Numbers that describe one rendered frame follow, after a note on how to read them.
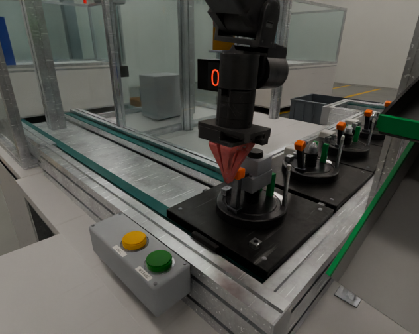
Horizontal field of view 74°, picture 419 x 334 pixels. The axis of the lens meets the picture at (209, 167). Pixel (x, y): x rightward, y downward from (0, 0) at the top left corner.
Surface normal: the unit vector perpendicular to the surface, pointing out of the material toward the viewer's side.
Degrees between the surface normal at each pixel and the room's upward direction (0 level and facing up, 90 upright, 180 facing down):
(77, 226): 0
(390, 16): 90
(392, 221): 45
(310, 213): 0
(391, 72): 90
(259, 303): 0
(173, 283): 90
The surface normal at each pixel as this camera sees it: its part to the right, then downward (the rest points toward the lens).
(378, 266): -0.57, -0.49
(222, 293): -0.70, 0.28
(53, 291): 0.01, -0.91
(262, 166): 0.71, 0.29
